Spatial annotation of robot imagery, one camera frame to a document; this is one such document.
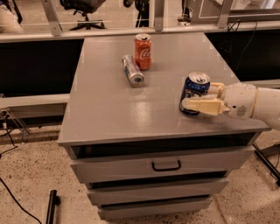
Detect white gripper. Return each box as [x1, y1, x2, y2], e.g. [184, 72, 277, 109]
[182, 82, 257, 119]

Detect blue pepsi can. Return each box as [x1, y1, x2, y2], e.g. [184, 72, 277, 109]
[178, 72, 210, 117]

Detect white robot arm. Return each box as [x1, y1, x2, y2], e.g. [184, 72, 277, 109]
[182, 82, 280, 130]

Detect silver can lying down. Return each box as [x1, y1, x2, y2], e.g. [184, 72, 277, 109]
[122, 54, 144, 87]

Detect orange coca-cola can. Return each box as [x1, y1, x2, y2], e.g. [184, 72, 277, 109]
[135, 33, 151, 70]

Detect grey drawer cabinet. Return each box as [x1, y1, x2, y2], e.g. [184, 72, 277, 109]
[57, 31, 271, 221]

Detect black stand leg right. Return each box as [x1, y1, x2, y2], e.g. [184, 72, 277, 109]
[253, 143, 280, 186]

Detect top grey drawer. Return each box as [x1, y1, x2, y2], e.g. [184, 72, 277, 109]
[71, 146, 254, 183]

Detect grey drawer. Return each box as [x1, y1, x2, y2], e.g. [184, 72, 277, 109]
[71, 146, 254, 183]
[98, 197, 212, 221]
[87, 178, 229, 206]

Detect middle grey drawer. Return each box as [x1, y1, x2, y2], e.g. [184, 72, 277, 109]
[87, 178, 229, 206]

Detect bottom grey drawer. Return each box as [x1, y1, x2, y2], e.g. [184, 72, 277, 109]
[98, 197, 212, 221]

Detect black office chair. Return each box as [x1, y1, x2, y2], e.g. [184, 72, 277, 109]
[59, 0, 106, 31]

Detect black bar on floor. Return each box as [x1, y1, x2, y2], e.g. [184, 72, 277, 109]
[45, 190, 60, 224]

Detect black drawer handle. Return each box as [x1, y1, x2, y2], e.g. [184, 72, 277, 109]
[151, 160, 181, 172]

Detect grey metal railing frame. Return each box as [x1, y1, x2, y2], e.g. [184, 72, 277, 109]
[0, 0, 280, 43]

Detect black cable on floor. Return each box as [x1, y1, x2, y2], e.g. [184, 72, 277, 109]
[0, 177, 44, 224]

